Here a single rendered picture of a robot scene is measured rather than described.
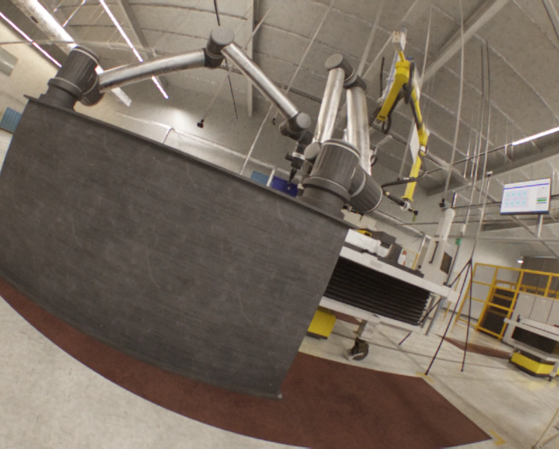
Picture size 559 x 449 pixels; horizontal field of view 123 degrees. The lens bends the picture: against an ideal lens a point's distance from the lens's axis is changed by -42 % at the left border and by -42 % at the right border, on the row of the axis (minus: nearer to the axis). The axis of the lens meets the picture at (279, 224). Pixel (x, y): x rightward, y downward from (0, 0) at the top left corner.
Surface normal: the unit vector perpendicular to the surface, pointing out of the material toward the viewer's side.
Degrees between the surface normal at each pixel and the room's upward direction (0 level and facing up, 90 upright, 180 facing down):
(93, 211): 90
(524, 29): 175
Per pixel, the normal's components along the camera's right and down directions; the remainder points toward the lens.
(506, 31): -0.37, 0.92
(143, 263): 0.20, 0.04
